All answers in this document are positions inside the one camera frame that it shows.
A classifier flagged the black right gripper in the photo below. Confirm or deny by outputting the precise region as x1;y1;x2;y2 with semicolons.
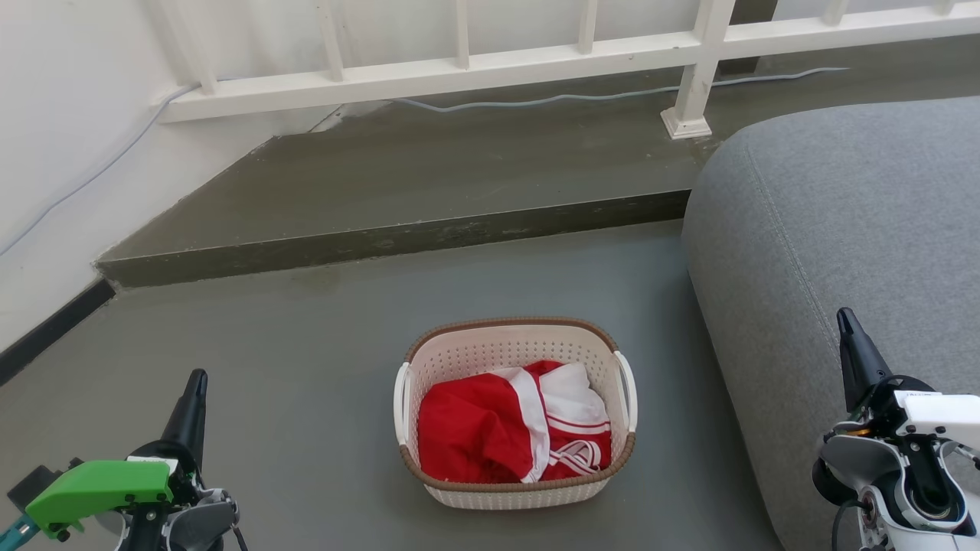
836;308;936;439

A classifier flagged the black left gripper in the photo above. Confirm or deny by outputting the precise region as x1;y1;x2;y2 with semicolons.
127;369;209;498

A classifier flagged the white perforated plastic laundry basket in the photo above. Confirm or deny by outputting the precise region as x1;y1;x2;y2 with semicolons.
394;317;638;510

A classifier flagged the grey fabric sofa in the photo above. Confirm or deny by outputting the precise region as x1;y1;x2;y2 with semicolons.
681;96;980;551

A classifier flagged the black baseboard strip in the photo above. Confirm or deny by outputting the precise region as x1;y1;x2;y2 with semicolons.
0;279;116;386

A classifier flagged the red and white garment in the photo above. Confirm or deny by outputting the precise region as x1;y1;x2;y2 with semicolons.
417;360;613;484

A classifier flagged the dark grey column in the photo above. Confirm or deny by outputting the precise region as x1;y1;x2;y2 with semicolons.
718;0;779;76

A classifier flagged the white metal railing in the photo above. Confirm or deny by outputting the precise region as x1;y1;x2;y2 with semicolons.
145;0;980;140

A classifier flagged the thin grey cable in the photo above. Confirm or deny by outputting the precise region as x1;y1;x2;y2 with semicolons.
0;67;851;257

